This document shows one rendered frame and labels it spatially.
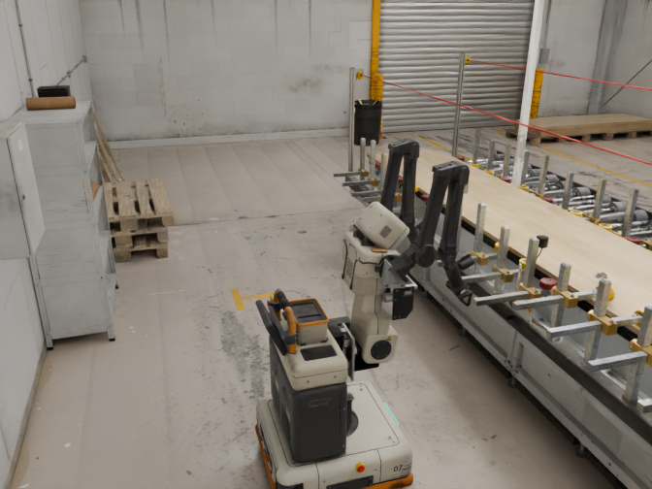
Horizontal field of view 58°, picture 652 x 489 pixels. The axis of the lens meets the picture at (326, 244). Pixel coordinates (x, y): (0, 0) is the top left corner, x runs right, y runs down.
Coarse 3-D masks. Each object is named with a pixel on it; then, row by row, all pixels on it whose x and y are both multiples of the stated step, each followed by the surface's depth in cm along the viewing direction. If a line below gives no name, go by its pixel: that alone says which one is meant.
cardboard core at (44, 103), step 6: (72, 96) 400; (30, 102) 391; (36, 102) 392; (42, 102) 393; (48, 102) 394; (54, 102) 395; (60, 102) 396; (66, 102) 397; (72, 102) 398; (30, 108) 392; (36, 108) 393; (42, 108) 395; (48, 108) 396; (54, 108) 397; (60, 108) 398; (66, 108) 400; (72, 108) 401
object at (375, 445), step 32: (352, 384) 320; (256, 416) 310; (352, 416) 297; (384, 416) 296; (288, 448) 274; (352, 448) 274; (384, 448) 274; (288, 480) 259; (320, 480) 263; (352, 480) 268; (384, 480) 276
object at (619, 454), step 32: (416, 192) 465; (512, 256) 346; (448, 288) 437; (512, 288) 349; (480, 320) 396; (576, 320) 297; (512, 352) 358; (608, 352) 277; (544, 384) 334; (640, 384) 260; (576, 416) 310; (608, 448) 289; (640, 448) 269; (608, 480) 290; (640, 480) 271
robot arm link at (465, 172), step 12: (456, 180) 234; (468, 180) 233; (456, 192) 237; (456, 204) 239; (444, 216) 244; (456, 216) 241; (444, 228) 244; (456, 228) 243; (444, 240) 245; (456, 240) 245; (444, 252) 245; (456, 252) 247
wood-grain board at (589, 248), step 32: (448, 160) 534; (480, 192) 442; (512, 192) 442; (512, 224) 377; (544, 224) 377; (576, 224) 377; (544, 256) 329; (576, 256) 329; (608, 256) 329; (640, 256) 329; (576, 288) 292; (640, 288) 292
